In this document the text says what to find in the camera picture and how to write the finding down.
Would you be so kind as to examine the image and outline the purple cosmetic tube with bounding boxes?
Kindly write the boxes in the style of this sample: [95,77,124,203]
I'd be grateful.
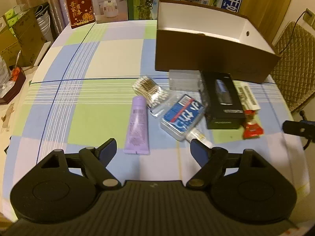
[124,96,149,155]

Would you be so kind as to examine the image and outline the white small tube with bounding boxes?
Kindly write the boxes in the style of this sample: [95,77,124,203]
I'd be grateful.
[185,127,213,149]

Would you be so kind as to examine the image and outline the blue floss pick pack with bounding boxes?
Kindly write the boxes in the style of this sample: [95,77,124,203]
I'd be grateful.
[160,94,205,141]

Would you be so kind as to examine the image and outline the black razor box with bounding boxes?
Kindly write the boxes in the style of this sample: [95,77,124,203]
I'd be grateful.
[199,71,245,129]

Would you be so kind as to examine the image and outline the red snack packet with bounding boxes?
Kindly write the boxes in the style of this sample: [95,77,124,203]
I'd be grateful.
[243,110,264,139]

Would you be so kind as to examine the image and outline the checkered tablecloth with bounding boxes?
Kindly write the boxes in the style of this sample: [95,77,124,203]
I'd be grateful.
[2,19,311,224]

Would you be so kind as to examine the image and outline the cotton swabs bag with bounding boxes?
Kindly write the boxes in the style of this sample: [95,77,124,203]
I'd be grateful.
[132,76,171,117]

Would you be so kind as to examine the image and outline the clear plastic container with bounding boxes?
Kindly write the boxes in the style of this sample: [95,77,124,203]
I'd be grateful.
[169,70,201,92]

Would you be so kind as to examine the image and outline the dark wooden tray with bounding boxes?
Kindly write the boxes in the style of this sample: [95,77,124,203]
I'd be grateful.
[1,67,26,105]

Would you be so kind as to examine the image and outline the brown open cardboard box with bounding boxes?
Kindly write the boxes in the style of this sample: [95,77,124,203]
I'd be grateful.
[155,0,280,84]

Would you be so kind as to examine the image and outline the brown cardboard carton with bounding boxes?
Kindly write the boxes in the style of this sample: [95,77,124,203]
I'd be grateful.
[1,4,47,68]

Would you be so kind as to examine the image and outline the red gift box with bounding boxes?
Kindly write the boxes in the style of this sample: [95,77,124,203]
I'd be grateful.
[66,0,95,29]

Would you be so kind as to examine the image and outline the stacked white bowls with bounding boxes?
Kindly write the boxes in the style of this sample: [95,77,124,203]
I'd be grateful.
[34,3,54,43]

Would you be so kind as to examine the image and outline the white humidifier box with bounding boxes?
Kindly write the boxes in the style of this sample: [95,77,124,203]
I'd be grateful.
[92,0,128,23]

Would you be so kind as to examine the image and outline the wall power socket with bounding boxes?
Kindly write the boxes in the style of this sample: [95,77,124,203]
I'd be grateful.
[303,8,314,26]

